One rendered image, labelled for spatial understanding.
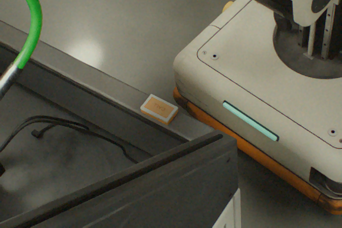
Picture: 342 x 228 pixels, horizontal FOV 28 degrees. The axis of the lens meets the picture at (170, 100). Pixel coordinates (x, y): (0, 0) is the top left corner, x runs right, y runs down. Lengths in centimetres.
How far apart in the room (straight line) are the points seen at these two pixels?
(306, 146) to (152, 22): 86
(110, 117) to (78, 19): 138
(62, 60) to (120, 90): 12
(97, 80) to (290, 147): 84
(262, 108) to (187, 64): 26
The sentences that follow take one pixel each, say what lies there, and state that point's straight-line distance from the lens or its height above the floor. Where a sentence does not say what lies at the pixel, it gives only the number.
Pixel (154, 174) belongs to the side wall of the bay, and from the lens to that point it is 82.
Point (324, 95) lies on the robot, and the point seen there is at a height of 28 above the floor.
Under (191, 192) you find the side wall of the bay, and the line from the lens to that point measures 94.
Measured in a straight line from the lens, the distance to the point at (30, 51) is 87.
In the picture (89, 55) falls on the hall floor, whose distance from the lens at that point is 239.
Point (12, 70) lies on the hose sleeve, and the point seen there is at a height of 116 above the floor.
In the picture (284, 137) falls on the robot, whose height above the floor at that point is 26.
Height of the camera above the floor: 183
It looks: 55 degrees down
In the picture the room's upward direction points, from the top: 9 degrees counter-clockwise
